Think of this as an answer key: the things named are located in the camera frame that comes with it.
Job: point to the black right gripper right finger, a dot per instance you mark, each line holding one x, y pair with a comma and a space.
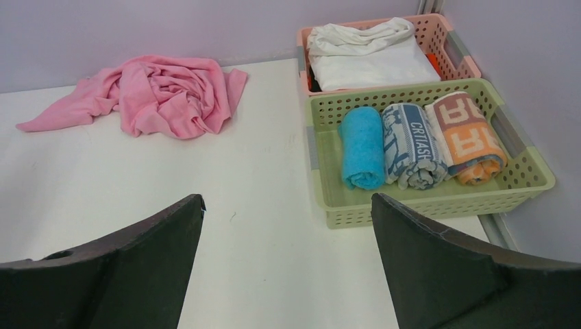
440, 277

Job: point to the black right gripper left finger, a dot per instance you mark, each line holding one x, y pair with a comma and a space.
136, 277

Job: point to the green plastic basket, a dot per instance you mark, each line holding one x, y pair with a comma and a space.
526, 175

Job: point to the rolled light blue towel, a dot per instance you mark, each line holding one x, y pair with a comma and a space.
361, 134

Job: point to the crumpled pink cloth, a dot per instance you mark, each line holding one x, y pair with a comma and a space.
182, 98

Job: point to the orange item in pink basket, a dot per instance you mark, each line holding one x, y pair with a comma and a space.
434, 62

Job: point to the white folded cloth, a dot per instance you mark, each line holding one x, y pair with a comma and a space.
386, 54

